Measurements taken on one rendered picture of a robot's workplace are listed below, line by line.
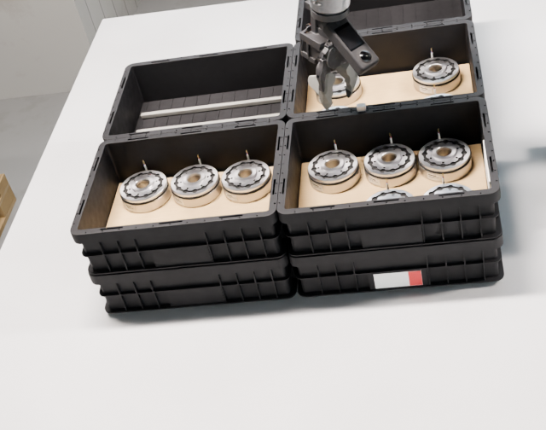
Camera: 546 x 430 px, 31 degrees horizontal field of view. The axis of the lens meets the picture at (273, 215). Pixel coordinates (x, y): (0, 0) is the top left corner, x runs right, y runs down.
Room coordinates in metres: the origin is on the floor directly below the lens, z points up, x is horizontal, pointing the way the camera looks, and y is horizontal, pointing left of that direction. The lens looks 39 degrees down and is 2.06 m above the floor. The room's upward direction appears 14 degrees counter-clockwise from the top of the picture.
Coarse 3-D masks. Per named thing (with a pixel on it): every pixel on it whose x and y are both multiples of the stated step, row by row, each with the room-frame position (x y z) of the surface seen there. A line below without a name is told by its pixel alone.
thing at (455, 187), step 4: (440, 184) 1.41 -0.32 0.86; (444, 184) 1.41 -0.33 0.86; (448, 184) 1.41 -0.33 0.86; (452, 184) 1.41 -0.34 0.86; (456, 184) 1.40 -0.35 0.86; (460, 184) 1.40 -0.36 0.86; (432, 188) 1.41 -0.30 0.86; (436, 188) 1.41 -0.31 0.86; (440, 188) 1.41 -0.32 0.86; (444, 188) 1.40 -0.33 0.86; (448, 188) 1.40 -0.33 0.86; (452, 188) 1.40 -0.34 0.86; (456, 188) 1.40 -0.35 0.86; (460, 188) 1.40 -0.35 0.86; (464, 188) 1.39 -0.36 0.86; (468, 188) 1.39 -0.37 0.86; (428, 192) 1.40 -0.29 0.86; (432, 192) 1.40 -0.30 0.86; (436, 192) 1.40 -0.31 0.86
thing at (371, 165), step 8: (384, 144) 1.58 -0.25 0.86; (392, 144) 1.57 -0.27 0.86; (400, 144) 1.57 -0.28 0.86; (376, 152) 1.57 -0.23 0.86; (400, 152) 1.54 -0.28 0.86; (408, 152) 1.54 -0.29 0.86; (368, 160) 1.54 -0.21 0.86; (376, 160) 1.53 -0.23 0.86; (408, 160) 1.51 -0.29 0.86; (368, 168) 1.52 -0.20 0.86; (376, 168) 1.52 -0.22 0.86; (384, 168) 1.51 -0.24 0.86; (392, 168) 1.50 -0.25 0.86; (400, 168) 1.50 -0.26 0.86; (408, 168) 1.49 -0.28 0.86; (384, 176) 1.49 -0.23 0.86; (392, 176) 1.48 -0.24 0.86
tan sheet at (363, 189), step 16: (480, 144) 1.54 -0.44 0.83; (416, 160) 1.54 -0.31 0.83; (480, 160) 1.49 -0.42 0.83; (304, 176) 1.59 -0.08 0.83; (416, 176) 1.50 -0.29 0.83; (464, 176) 1.46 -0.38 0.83; (480, 176) 1.45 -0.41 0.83; (304, 192) 1.53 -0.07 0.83; (320, 192) 1.52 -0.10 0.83; (352, 192) 1.50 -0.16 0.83; (368, 192) 1.48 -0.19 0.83; (416, 192) 1.45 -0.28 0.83
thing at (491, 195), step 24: (288, 120) 1.65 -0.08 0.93; (312, 120) 1.63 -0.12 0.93; (288, 144) 1.57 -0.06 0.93; (288, 168) 1.50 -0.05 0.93; (456, 192) 1.30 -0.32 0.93; (480, 192) 1.29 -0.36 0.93; (288, 216) 1.36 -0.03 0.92; (312, 216) 1.35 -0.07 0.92; (336, 216) 1.34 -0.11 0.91; (360, 216) 1.33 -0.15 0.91
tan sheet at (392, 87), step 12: (408, 72) 1.86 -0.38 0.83; (468, 72) 1.80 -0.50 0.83; (372, 84) 1.85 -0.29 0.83; (384, 84) 1.84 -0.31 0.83; (396, 84) 1.83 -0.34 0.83; (408, 84) 1.81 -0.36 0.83; (468, 84) 1.76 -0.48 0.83; (312, 96) 1.86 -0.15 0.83; (360, 96) 1.82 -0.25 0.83; (372, 96) 1.80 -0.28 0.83; (384, 96) 1.79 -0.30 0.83; (396, 96) 1.78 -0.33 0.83; (408, 96) 1.77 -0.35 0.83; (420, 96) 1.76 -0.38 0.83; (312, 108) 1.82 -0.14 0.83; (324, 108) 1.80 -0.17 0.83
